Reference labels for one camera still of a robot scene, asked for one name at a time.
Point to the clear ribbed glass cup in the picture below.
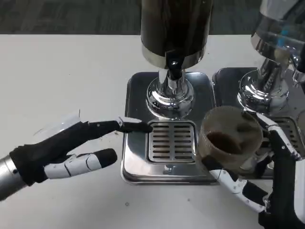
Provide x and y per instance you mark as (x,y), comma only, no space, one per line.
(226,143)

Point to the slotted steel drain grid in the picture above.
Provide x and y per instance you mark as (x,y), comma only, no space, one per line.
(291,133)
(171,143)

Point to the dark drink dispenser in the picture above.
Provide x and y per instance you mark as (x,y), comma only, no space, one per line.
(175,23)

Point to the chrome dispenser tap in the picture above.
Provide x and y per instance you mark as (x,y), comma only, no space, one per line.
(299,71)

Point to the clear drink dispenser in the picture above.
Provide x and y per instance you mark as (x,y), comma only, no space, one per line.
(274,40)

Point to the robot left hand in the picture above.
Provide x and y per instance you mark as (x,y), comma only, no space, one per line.
(59,145)

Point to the black dispenser tap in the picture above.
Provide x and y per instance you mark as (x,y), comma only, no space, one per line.
(174,64)

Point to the robot left arm silver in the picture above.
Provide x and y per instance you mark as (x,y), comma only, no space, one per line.
(9,176)

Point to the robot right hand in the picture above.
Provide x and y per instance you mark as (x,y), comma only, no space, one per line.
(286,190)

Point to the steel drip tray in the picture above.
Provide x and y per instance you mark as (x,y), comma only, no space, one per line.
(226,78)
(135,162)

